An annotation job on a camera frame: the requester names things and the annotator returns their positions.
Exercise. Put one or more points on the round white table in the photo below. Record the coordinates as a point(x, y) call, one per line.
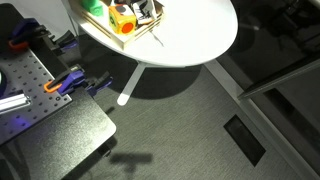
point(193, 32)

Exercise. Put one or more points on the wooden tray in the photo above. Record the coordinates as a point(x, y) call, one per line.
point(102, 22)

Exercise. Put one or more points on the dark shelf unit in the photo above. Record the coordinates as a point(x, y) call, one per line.
point(294, 70)

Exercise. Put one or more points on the dark green block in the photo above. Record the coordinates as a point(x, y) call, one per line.
point(93, 6)

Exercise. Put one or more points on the purple orange clamp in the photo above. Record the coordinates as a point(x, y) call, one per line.
point(68, 81)
point(26, 31)

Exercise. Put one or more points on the black stand base plate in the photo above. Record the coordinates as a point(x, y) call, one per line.
point(54, 147)

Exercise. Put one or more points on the orange yellow dice cube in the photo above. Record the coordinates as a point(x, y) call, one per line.
point(122, 19)

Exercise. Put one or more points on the black floor outlet hatch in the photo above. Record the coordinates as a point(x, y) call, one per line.
point(245, 140)

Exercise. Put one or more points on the aluminium extrusion rail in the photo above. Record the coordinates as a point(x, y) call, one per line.
point(14, 103)

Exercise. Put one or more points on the perforated metal breadboard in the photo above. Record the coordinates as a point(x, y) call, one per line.
point(26, 73)

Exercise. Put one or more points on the black and white cube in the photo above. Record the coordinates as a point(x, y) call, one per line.
point(144, 11)

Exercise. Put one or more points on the upper purple orange clamp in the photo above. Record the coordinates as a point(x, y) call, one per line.
point(26, 31)

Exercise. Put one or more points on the lower purple orange clamp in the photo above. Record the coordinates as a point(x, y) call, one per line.
point(68, 81)

